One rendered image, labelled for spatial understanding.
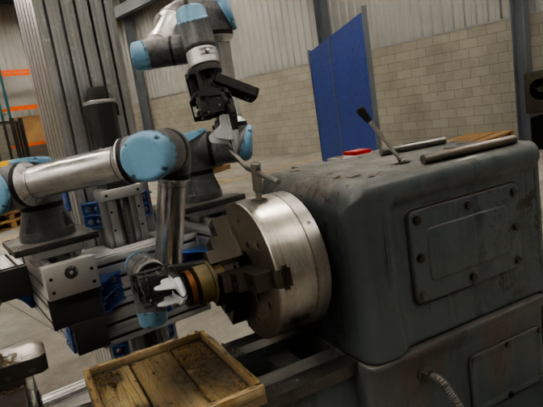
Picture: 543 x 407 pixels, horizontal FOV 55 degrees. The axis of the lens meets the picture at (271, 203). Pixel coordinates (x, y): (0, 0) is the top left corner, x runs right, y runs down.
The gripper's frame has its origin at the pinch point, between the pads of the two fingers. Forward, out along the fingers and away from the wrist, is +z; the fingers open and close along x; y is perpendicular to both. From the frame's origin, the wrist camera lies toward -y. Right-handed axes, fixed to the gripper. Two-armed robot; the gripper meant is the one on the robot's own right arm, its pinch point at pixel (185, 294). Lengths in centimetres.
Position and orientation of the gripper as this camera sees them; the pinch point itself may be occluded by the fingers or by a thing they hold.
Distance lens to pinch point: 111.5
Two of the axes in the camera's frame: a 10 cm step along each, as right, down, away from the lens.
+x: -1.5, -9.7, -1.8
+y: -8.8, 2.1, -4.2
